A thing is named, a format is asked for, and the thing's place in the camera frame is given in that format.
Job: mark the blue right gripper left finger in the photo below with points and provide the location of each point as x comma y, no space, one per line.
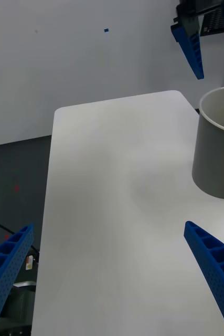
9,270

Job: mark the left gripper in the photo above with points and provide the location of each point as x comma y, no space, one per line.
211,23

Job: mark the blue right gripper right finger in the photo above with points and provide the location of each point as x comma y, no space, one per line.
219,275

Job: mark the grey plastic waste bin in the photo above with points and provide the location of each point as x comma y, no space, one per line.
216,162

